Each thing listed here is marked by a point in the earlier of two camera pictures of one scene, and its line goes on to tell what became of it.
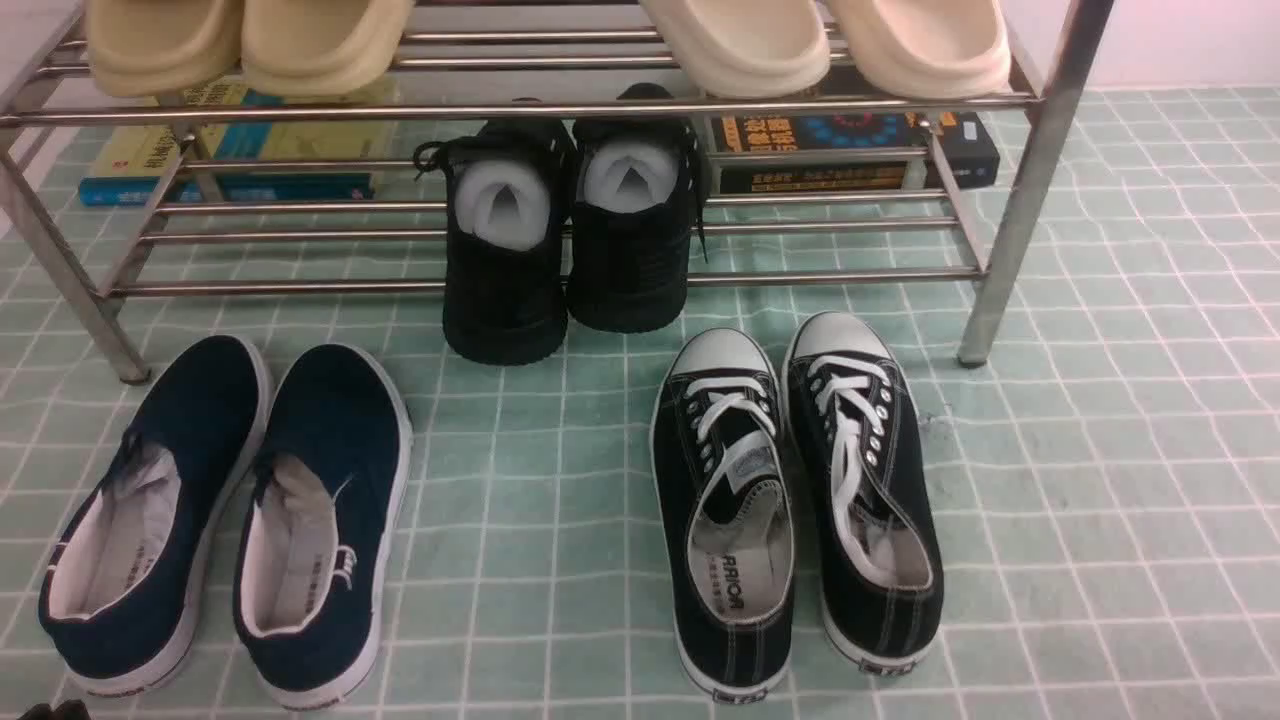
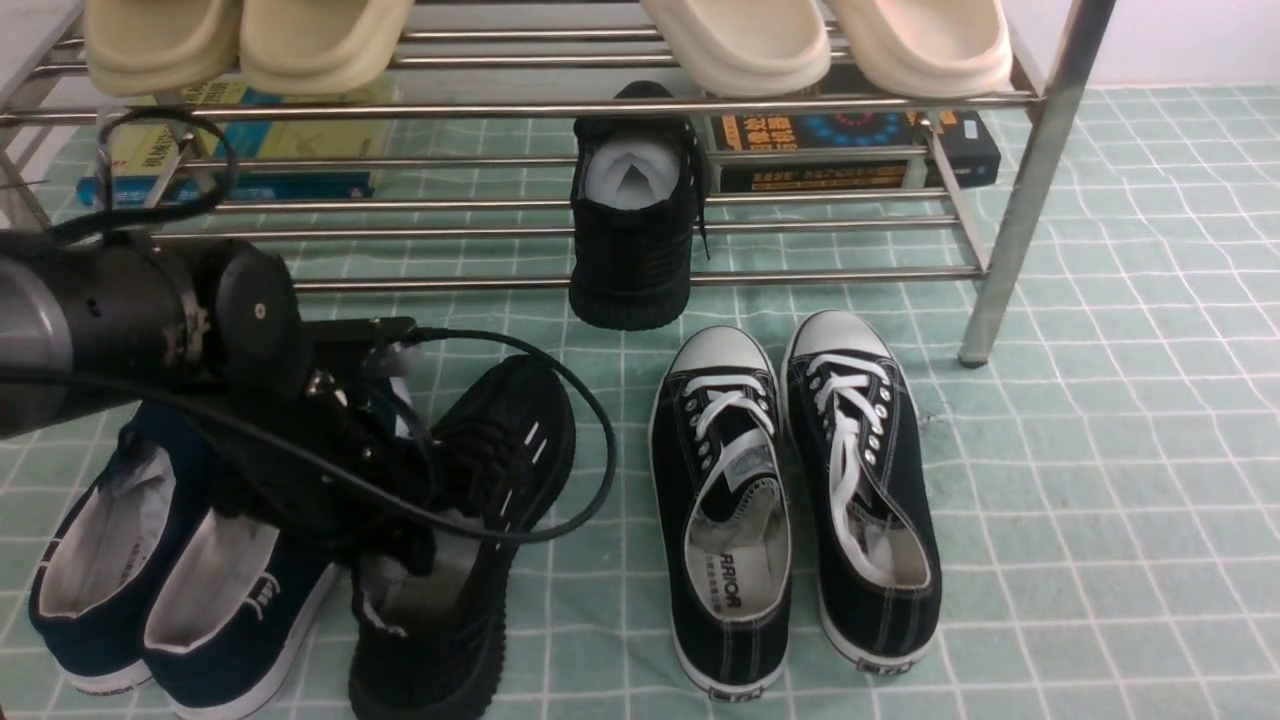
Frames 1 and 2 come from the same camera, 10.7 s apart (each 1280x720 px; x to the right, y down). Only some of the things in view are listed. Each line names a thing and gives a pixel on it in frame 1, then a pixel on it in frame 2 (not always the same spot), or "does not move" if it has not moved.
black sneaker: x=636 y=213 does not move
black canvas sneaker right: x=881 y=558 does not move
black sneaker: x=510 y=203 -> x=433 y=609
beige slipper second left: x=309 y=48 does not move
